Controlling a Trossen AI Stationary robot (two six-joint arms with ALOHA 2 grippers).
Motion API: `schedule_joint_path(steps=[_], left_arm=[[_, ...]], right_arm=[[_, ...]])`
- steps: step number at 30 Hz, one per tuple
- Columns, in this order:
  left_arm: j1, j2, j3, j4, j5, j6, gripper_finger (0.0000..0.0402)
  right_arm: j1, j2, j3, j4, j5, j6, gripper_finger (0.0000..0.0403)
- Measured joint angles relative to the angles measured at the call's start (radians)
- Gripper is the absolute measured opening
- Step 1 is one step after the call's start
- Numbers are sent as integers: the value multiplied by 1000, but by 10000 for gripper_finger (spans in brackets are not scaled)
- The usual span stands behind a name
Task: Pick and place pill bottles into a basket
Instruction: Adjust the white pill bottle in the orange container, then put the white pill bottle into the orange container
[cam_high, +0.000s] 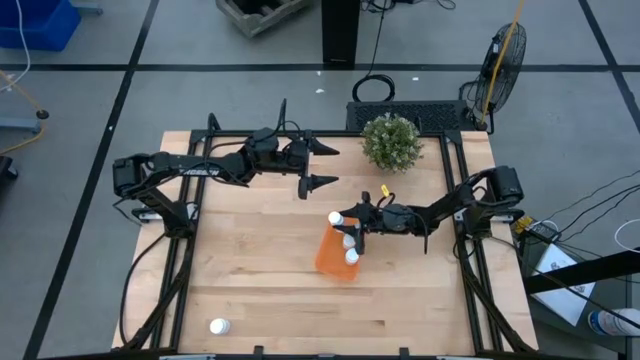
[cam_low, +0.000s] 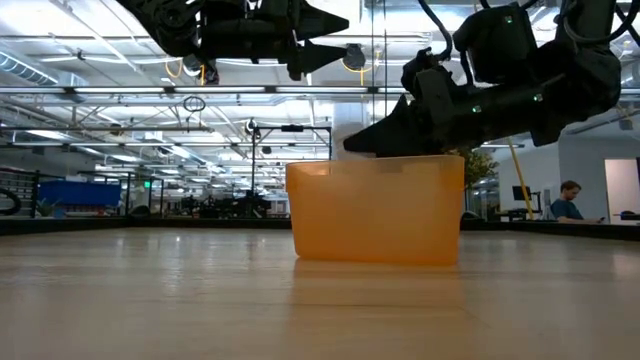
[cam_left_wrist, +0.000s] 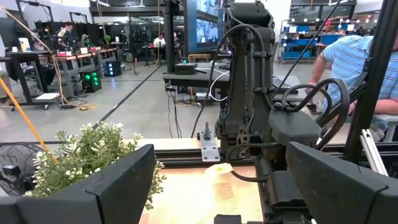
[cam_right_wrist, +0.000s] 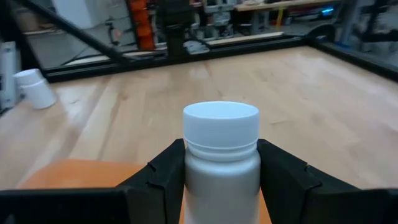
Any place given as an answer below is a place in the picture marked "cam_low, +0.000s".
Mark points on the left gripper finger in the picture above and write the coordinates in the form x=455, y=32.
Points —
x=322, y=22
x=315, y=57

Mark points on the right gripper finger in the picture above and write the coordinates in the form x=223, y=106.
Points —
x=390, y=135

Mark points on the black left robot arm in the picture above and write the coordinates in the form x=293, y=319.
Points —
x=165, y=22

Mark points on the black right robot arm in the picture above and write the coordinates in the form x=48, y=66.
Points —
x=575, y=75

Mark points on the orange plastic basket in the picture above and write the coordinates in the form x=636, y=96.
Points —
x=375, y=210

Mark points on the black hanging reel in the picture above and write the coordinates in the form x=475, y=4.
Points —
x=354, y=56

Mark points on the green artificial plant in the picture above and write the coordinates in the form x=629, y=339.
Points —
x=477, y=167

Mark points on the black monitor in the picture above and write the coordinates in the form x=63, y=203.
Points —
x=521, y=193

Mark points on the black metal stand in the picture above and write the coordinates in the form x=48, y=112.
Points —
x=253, y=165

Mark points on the person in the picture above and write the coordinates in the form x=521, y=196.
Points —
x=565, y=207

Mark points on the black metal table frame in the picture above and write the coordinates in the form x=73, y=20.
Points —
x=150, y=226

